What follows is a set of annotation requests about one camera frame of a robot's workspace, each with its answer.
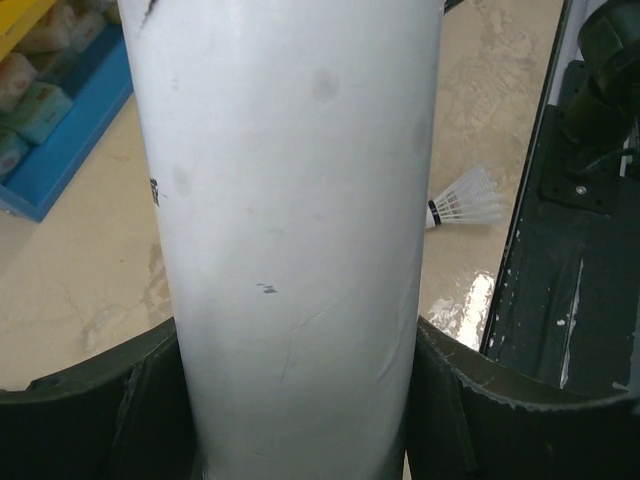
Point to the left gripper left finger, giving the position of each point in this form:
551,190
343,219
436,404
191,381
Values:
122,414

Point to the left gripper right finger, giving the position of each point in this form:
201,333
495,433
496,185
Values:
472,418

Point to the white shuttlecock tube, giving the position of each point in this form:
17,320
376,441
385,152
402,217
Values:
288,146

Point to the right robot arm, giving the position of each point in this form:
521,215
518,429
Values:
603,108

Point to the white shuttlecock front table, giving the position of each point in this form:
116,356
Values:
472,199

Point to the tissue packs bottom shelf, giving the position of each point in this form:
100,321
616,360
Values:
42,74

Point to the blue shelf unit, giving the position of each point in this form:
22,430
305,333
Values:
40,179

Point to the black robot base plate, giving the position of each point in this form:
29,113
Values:
566,307

